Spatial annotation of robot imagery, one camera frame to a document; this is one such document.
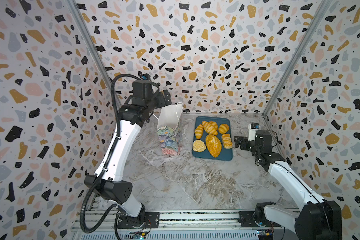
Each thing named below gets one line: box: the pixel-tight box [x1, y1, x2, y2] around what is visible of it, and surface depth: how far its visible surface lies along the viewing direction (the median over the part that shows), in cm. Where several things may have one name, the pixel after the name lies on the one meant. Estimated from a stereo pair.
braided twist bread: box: [221, 133, 233, 149], surface depth 102 cm
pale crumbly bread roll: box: [192, 139, 207, 152], surface depth 99 cm
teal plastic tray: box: [192, 116, 233, 161], surface depth 102 cm
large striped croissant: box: [202, 121, 218, 136], surface depth 108 cm
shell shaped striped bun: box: [218, 123, 230, 134], surface depth 111 cm
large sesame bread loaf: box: [205, 134, 222, 158], surface depth 99 cm
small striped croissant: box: [194, 124, 204, 140], surface depth 109 cm
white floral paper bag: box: [156, 102, 184, 156], surface depth 87 cm
